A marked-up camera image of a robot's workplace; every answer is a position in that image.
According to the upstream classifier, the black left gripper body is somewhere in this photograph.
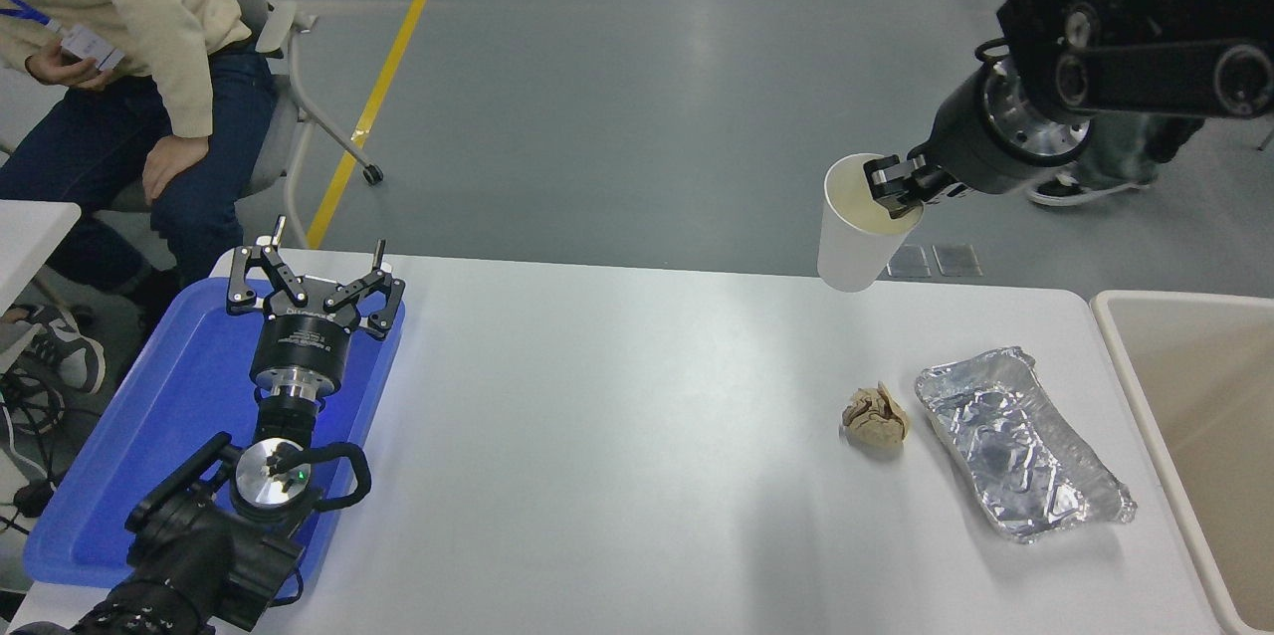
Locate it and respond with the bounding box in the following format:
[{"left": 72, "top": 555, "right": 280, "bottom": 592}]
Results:
[{"left": 249, "top": 277, "right": 367, "bottom": 389}]

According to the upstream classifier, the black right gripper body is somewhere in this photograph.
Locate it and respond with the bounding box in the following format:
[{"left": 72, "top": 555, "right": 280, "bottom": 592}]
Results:
[{"left": 914, "top": 68, "right": 1048, "bottom": 197}]

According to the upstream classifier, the white paper cup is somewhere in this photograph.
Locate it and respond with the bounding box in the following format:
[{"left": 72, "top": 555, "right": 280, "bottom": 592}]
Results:
[{"left": 816, "top": 152, "right": 927, "bottom": 295}]

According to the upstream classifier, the white badge with blue lanyard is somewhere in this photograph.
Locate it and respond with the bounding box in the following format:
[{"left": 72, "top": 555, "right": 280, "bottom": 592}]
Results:
[{"left": 0, "top": 0, "right": 126, "bottom": 72}]

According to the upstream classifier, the person's left hand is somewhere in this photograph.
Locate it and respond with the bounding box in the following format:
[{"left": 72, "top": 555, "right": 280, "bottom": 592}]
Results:
[{"left": 142, "top": 135, "right": 211, "bottom": 207}]

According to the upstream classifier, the person's right hand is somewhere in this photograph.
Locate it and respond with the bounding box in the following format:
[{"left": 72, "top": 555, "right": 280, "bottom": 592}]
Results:
[{"left": 25, "top": 48, "right": 106, "bottom": 92}]

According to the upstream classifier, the blue plastic tray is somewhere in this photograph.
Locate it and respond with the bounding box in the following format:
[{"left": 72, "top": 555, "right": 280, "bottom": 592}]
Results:
[{"left": 22, "top": 277, "right": 406, "bottom": 606}]

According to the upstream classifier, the crumpled tan paper ball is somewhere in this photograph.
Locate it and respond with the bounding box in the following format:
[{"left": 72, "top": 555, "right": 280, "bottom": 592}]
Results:
[{"left": 842, "top": 382, "right": 910, "bottom": 450}]

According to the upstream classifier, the grey office chair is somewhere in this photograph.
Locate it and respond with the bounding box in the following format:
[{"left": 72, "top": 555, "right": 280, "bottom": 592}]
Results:
[{"left": 109, "top": 0, "right": 385, "bottom": 248}]

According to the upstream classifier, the small white table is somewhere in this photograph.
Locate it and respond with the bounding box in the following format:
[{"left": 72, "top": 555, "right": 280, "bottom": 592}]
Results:
[{"left": 0, "top": 200, "right": 83, "bottom": 313}]

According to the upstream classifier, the crumpled silver foil tray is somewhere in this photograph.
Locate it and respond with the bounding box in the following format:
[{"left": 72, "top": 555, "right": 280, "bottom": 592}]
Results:
[{"left": 914, "top": 346, "right": 1138, "bottom": 544}]

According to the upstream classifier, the black power plug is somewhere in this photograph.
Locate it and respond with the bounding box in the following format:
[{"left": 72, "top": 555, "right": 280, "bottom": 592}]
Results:
[{"left": 12, "top": 478, "right": 56, "bottom": 520}]

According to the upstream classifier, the large pale bin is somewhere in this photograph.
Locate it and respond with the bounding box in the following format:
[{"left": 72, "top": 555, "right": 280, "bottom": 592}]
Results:
[{"left": 1090, "top": 290, "right": 1274, "bottom": 635}]

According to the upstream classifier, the black cable bundle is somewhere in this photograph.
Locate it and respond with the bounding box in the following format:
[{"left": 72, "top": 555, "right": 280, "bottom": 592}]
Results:
[{"left": 0, "top": 356, "right": 69, "bottom": 477}]

